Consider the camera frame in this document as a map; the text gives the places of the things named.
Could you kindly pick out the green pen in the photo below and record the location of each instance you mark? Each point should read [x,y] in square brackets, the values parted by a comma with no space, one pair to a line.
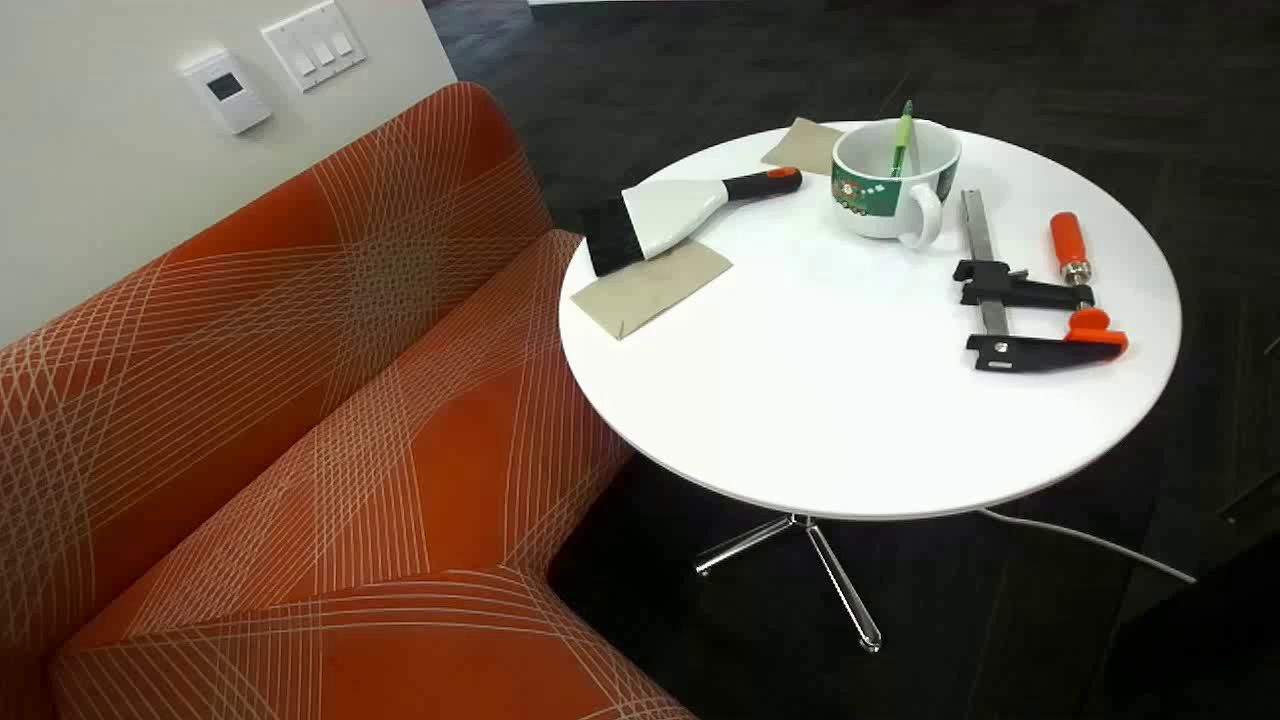
[901,143]

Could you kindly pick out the wooden block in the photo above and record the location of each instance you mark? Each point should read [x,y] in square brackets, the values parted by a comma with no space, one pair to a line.
[655,293]

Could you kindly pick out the small tan sandpaper sheet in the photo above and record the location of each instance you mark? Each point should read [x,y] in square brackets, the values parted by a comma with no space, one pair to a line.
[803,144]

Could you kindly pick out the white and green mug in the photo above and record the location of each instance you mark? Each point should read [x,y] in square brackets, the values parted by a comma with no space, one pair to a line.
[867,203]

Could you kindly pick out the chrome table base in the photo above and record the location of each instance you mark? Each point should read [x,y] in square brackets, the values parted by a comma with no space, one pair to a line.
[850,605]

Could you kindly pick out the orange patterned sofa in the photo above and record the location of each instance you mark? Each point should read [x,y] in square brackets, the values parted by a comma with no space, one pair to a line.
[335,467]

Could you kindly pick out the white light switch plate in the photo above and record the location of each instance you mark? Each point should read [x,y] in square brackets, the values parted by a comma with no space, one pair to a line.
[312,45]

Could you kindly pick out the white wall thermostat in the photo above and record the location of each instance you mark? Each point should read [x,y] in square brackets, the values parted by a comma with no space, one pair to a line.
[225,89]

